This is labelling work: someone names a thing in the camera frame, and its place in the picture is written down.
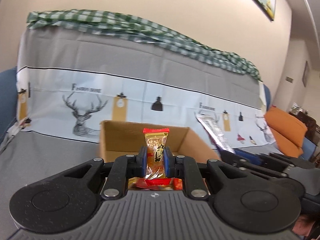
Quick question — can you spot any brown cardboard box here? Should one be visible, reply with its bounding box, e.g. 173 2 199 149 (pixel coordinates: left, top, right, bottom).
97 120 222 193

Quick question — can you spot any orange pillow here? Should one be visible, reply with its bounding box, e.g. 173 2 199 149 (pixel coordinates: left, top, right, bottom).
264 106 307 158

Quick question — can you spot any red gold snack packet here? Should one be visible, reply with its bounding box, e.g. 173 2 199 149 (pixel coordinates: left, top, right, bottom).
143 128 170 180

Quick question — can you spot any dark wooden side cabinet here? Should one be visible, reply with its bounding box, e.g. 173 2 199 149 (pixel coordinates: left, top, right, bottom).
289 111 317 141

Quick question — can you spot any blue sofa cushion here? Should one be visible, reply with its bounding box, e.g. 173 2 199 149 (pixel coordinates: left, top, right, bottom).
0 67 17 142

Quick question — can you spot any orange red snack packet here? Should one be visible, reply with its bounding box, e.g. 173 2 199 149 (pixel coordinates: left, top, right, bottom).
127 177 183 191

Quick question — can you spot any silver foil snack packet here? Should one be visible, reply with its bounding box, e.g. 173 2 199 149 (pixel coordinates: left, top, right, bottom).
195 113 235 154

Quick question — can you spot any green checkered cloth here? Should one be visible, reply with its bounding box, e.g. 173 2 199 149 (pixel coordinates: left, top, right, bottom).
27 9 261 81

